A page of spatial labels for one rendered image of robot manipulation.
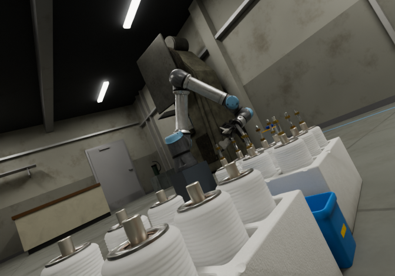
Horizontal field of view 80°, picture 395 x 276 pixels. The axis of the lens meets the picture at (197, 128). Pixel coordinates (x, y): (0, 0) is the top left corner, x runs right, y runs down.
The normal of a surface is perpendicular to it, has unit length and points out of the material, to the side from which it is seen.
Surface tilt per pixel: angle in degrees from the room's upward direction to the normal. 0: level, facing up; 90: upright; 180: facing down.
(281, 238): 90
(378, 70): 90
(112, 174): 90
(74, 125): 90
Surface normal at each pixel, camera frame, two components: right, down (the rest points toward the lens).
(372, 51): -0.77, 0.26
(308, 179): -0.61, 0.16
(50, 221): 0.49, -0.33
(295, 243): 0.68, -0.39
